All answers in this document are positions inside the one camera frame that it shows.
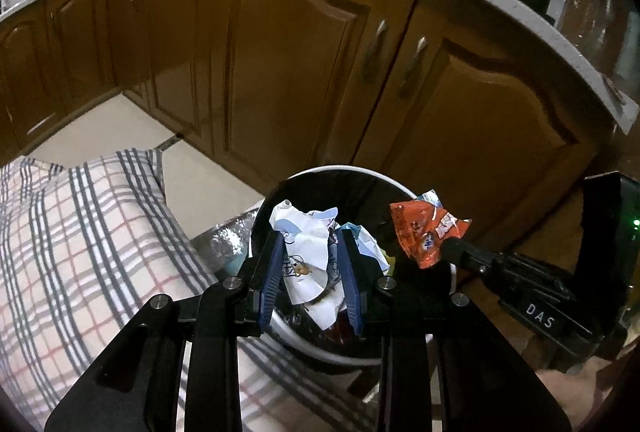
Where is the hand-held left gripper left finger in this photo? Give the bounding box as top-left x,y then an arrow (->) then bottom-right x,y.
44,229 -> 286,432

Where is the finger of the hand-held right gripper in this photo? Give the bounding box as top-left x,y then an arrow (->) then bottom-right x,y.
441,237 -> 502,277

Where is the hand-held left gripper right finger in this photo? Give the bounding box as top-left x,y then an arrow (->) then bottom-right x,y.
336,227 -> 573,432

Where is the white wrapper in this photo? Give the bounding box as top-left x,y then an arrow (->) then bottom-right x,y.
268,199 -> 347,331

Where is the orange and blue snack wrapper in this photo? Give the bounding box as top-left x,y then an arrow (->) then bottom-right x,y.
389,188 -> 473,270

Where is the white round bin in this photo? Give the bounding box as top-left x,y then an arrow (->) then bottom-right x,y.
247,165 -> 459,369

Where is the crumpled silver foil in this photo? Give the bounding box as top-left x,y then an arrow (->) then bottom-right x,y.
189,211 -> 262,273

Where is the plaid blanket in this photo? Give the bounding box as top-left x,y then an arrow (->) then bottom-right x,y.
0,147 -> 383,432

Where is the wooden kitchen cabinet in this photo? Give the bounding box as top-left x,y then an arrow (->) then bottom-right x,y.
0,0 -> 617,297

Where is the clear plastic container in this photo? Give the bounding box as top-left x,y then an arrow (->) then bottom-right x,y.
554,0 -> 633,80

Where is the metal cabinet handle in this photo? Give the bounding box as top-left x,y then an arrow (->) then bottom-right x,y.
361,18 -> 389,81
398,36 -> 429,98

